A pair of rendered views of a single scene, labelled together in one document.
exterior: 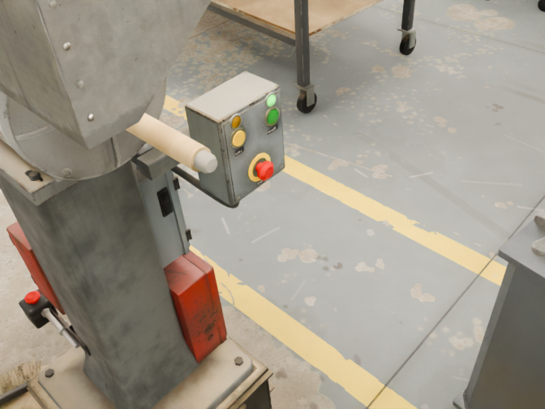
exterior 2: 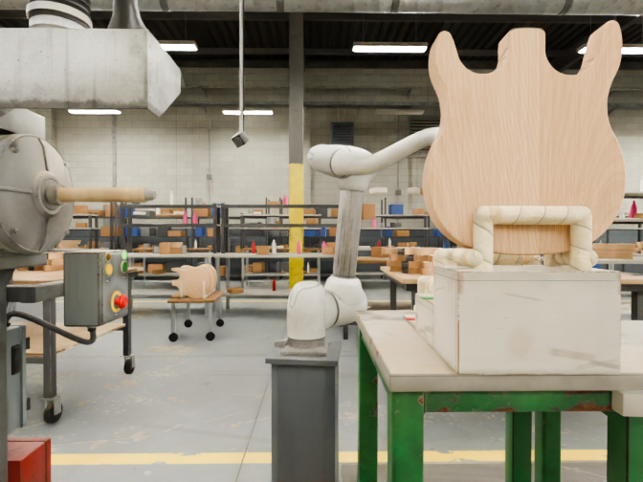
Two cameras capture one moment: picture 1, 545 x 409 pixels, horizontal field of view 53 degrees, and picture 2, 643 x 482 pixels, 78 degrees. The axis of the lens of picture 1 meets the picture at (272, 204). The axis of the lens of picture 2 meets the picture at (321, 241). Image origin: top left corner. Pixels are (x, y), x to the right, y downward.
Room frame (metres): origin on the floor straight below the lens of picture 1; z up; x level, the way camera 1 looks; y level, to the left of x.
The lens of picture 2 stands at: (-0.34, 0.46, 1.16)
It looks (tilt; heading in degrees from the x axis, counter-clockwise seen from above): 1 degrees down; 312
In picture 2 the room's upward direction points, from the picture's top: straight up
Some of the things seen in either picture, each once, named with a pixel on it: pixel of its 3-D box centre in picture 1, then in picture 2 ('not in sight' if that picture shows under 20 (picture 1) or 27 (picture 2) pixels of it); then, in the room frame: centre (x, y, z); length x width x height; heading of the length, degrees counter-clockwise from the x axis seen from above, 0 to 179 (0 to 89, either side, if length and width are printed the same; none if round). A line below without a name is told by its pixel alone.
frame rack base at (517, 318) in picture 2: not in sight; (518, 314); (-0.11, -0.33, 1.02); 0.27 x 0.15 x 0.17; 43
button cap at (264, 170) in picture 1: (262, 168); (119, 301); (0.85, 0.01, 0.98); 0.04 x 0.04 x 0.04; 43
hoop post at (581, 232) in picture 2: not in sight; (581, 242); (-0.21, -0.35, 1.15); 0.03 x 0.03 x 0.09
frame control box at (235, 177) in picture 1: (208, 144); (68, 297); (0.92, 0.12, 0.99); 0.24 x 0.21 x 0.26; 43
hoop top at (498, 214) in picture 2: not in sight; (531, 215); (-0.14, -0.29, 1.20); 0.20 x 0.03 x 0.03; 42
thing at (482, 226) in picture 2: not in sight; (482, 242); (-0.08, -0.23, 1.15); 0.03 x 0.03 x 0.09
